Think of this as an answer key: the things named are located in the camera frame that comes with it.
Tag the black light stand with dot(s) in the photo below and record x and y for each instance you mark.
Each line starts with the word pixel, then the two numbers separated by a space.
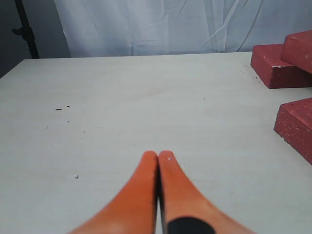
pixel 25 31

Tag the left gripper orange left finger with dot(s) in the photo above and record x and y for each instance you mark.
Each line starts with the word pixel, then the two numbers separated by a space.
pixel 133 210

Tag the red brick second row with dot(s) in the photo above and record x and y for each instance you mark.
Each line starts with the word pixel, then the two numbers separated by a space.
pixel 276 73

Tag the red brick front row left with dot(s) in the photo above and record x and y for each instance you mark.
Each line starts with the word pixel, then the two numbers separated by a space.
pixel 294 124

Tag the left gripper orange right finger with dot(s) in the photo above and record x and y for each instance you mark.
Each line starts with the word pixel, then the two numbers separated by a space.
pixel 184 210

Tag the white backdrop cloth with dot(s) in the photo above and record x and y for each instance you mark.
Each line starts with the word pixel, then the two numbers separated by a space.
pixel 97 28

